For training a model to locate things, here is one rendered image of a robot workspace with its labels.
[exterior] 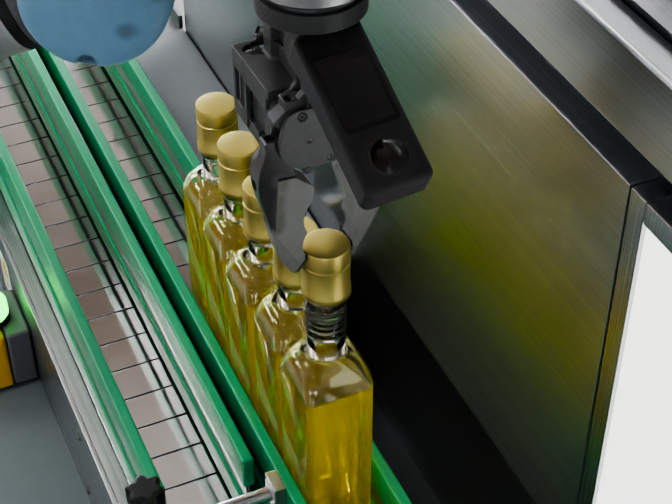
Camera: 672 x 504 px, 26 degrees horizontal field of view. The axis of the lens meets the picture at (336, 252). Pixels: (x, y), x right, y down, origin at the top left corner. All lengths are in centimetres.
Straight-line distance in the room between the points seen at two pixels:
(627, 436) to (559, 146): 19
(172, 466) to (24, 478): 23
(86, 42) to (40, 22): 2
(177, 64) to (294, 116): 85
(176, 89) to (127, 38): 100
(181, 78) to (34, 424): 46
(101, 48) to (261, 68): 24
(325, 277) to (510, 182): 14
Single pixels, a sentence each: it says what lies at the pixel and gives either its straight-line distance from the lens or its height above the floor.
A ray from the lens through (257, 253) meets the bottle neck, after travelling 113.
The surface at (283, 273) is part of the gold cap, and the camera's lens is 107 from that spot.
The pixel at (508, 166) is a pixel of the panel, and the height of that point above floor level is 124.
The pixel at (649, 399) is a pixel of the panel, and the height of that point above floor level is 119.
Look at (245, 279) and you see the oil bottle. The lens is 114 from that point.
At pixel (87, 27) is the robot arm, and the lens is 71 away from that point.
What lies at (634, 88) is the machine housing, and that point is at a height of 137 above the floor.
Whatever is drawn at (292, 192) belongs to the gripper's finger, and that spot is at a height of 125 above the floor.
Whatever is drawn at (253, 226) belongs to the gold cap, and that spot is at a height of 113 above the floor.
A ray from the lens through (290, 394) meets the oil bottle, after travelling 109.
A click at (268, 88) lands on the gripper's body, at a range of 92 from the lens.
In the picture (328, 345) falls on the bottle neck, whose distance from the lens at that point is 105.
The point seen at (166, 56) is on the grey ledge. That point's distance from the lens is 177.
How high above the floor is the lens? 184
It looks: 41 degrees down
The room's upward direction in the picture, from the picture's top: straight up
